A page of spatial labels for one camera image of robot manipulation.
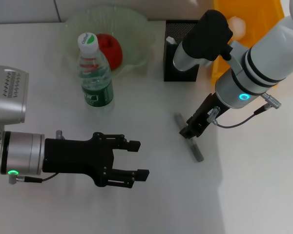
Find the clear bottle green label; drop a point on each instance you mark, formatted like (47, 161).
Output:
(95, 73)

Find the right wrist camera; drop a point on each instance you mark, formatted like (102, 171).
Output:
(205, 39)

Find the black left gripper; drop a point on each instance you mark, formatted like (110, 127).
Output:
(78, 156)

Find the white egg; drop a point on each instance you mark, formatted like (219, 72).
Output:
(238, 26)

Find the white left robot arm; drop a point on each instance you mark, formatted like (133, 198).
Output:
(22, 153)

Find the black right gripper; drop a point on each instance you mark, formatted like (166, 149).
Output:
(207, 113)

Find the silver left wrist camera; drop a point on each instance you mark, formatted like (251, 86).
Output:
(8, 97)

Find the grey pen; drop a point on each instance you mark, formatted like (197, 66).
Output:
(196, 152)

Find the yellow plastic bin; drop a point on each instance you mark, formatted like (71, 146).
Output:
(254, 14)

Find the black mesh pen holder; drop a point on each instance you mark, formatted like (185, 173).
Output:
(171, 68)

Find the translucent green fruit plate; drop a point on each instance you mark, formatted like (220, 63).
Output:
(134, 36)

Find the red orange fruit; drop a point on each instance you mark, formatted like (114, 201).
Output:
(113, 51)

